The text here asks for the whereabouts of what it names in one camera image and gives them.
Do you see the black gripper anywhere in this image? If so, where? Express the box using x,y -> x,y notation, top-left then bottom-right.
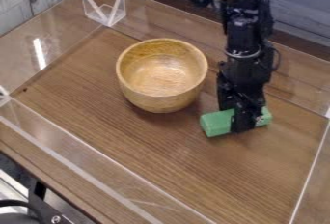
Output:
216,48 -> 275,133

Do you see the green rectangular block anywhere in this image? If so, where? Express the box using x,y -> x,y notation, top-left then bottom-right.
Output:
200,107 -> 272,137

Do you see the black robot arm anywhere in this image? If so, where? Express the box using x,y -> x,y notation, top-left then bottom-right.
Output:
190,0 -> 280,137

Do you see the brown wooden bowl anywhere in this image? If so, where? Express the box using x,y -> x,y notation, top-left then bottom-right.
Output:
116,38 -> 208,113

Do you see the clear acrylic front wall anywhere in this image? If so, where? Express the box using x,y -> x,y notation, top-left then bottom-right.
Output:
0,97 -> 215,224

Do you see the black metal table bracket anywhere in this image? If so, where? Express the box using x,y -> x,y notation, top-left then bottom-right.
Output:
28,181 -> 75,224

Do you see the black cable lower left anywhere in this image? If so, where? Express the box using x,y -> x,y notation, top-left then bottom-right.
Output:
0,198 -> 44,224

